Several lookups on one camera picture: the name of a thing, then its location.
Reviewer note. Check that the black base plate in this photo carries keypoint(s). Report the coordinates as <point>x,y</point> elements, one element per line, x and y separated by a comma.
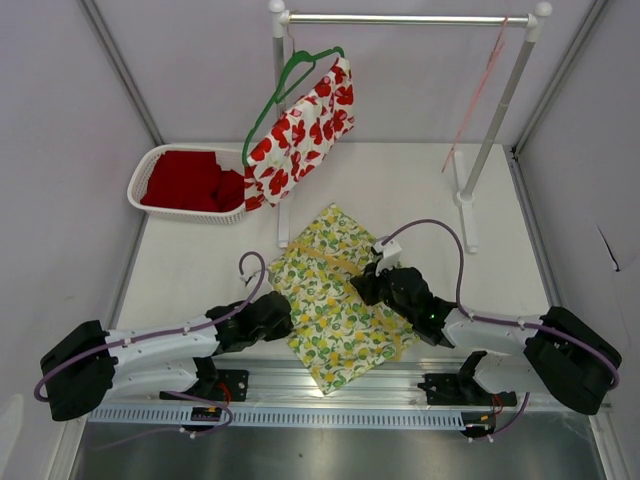
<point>446,389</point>
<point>230,385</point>

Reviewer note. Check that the white clothes rack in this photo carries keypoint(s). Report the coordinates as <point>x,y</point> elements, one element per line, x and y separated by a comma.
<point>448,78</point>

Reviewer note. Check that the white perforated plastic basket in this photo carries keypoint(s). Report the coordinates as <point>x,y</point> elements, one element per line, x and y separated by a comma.
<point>227,158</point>

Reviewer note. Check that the white slotted cable duct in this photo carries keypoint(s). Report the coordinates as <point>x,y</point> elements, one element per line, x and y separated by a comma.
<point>250,416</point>

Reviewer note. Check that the red folded cloth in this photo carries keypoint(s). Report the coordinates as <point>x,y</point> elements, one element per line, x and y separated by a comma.
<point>194,181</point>

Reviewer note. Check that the aluminium mounting rail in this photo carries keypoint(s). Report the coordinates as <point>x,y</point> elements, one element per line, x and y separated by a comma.
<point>325,382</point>

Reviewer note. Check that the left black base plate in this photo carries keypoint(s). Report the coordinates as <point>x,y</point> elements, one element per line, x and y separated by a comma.
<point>230,385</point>

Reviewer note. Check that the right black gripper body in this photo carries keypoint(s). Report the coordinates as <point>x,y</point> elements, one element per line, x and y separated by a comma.
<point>386,295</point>

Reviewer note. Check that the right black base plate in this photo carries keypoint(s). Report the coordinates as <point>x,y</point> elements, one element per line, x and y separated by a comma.
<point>446,389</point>

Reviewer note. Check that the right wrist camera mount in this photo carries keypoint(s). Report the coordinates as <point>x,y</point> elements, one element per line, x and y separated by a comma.
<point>388,253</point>

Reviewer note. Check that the lemon print cloth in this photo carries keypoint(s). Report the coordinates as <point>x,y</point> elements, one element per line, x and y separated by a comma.
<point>324,314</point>

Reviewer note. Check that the yellow hanger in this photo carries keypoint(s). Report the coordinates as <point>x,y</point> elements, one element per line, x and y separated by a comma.
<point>379,318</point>

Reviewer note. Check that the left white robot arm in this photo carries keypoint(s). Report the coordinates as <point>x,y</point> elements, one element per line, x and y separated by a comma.
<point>209,332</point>

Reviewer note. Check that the red poppy floral skirt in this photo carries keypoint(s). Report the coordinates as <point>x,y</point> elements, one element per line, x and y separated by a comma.
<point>300,139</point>

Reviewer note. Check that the green hanger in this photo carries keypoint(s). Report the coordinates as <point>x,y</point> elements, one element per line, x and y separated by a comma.
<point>283,88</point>

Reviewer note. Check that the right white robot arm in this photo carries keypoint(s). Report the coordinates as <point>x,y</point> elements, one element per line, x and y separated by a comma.
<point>555,353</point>

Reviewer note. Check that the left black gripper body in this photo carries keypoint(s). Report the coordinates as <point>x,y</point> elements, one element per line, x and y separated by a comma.
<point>278,331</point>

